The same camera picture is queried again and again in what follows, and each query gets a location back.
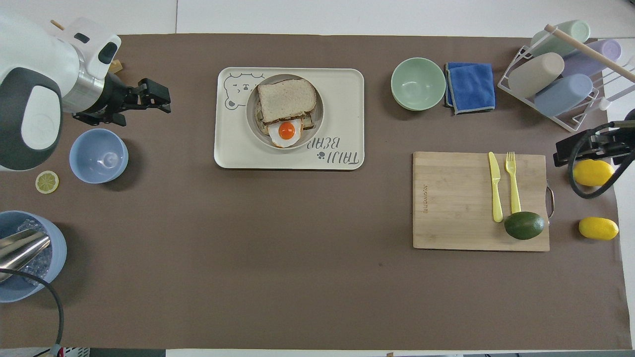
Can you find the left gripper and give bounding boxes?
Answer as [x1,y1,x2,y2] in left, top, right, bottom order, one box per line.
[98,73,172,118]

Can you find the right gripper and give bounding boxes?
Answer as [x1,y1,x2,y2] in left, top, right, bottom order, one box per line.
[553,108,635,167]

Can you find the sandwich bottom with filling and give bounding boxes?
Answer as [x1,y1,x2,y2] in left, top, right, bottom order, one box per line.
[254,101,317,133]

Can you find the cream round plate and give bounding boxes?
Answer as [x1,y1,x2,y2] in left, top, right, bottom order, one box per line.
[246,74,325,150]

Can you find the yellow lemon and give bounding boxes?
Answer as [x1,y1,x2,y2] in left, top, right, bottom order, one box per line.
[572,158,616,187]
[578,216,620,241]

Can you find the blue cup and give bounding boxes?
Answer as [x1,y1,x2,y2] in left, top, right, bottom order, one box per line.
[534,73,594,118]

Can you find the yellow plastic fork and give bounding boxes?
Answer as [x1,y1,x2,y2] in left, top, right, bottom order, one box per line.
[505,151,522,215]

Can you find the blue bowl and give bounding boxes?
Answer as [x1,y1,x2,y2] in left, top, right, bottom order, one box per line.
[69,128,129,184]

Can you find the beige cup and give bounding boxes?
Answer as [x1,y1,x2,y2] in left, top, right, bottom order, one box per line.
[508,52,566,99]

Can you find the yellow plastic knife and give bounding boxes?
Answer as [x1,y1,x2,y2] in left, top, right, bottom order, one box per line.
[488,151,504,224]

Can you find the purple cup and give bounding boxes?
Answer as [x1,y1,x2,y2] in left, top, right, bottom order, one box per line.
[562,38,623,78]

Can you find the green avocado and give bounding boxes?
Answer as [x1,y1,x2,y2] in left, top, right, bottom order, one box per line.
[504,211,546,241]

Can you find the green cup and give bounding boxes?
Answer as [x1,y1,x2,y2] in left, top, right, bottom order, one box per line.
[530,19,591,58]

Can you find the blue cloth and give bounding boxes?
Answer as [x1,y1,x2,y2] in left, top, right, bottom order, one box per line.
[444,61,496,116]

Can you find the bread slice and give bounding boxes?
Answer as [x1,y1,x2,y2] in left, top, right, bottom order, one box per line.
[256,78,318,125]

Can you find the wooden cutting board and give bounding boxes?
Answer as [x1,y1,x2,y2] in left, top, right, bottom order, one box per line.
[412,151,556,252]

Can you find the fried egg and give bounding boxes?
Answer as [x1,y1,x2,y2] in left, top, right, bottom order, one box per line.
[266,118,304,149]

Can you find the lemon slice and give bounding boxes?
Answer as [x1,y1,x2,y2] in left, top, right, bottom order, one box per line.
[35,170,60,194]

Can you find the green bowl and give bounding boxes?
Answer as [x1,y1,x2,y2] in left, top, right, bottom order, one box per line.
[390,57,446,112]

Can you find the clear ice cubes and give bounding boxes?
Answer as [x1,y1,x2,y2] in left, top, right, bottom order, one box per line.
[15,218,53,286]

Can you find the blue ice bucket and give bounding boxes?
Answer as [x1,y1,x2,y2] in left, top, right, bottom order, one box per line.
[0,210,68,303]

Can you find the cream tray with bear print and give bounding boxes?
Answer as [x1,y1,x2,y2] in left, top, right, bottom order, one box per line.
[214,67,366,171]

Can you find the metal scoop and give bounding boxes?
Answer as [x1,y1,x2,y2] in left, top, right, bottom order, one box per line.
[0,229,52,284]

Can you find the black cable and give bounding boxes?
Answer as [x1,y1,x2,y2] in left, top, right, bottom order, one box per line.
[0,268,65,351]
[568,120,635,200]

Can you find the white wire rack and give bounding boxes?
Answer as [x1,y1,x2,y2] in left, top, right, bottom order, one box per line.
[497,36,635,132]

